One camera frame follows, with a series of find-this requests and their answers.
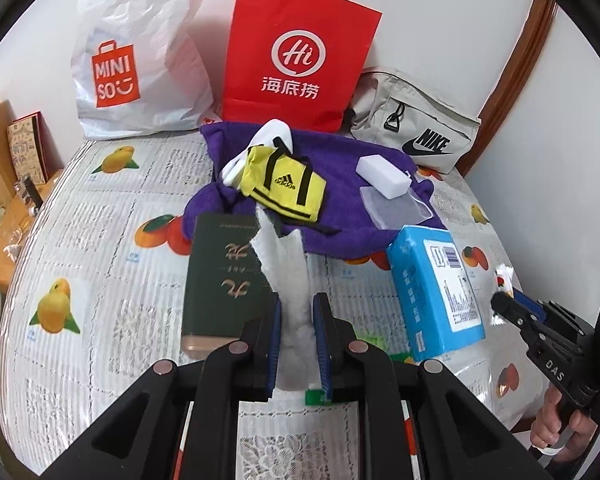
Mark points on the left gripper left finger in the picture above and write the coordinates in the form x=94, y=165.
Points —
x=258, y=371

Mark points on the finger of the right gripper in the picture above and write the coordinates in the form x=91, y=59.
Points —
x=506, y=307
x=529, y=307

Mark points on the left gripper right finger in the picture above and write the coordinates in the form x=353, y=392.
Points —
x=339, y=379

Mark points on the fruit print white sachet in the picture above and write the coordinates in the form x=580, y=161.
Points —
x=504, y=283

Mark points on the white fluffy cloth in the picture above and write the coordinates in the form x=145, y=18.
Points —
x=283, y=263

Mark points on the white sponge block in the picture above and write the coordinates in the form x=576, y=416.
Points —
x=383, y=176

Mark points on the yellow Adidas mini bag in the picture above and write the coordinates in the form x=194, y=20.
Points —
x=287, y=184

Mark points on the white sock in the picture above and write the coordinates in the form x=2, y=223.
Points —
x=273, y=134

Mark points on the person right hand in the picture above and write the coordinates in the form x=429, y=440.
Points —
x=545, y=429

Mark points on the green fruit sachet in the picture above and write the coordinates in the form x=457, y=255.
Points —
x=317, y=397

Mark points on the blue tissue pack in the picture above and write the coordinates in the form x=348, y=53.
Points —
x=439, y=307

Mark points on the dark green gift box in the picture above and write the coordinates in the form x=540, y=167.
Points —
x=225, y=287

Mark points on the purple towel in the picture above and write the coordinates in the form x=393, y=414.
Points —
x=345, y=229

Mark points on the clear mesh pouch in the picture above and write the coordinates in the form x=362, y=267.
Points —
x=405, y=210

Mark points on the fruit print tablecloth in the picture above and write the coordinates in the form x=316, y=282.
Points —
x=91, y=305

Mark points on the beige Nike bag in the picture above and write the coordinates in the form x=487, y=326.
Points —
x=388, y=108

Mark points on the red Haidilao paper bag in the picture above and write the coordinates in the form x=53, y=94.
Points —
x=295, y=60

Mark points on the brown patterned box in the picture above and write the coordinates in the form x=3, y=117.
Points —
x=26, y=148

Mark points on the white Miniso plastic bag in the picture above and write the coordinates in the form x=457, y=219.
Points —
x=136, y=68

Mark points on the brown wooden door frame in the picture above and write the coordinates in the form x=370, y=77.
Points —
x=513, y=79

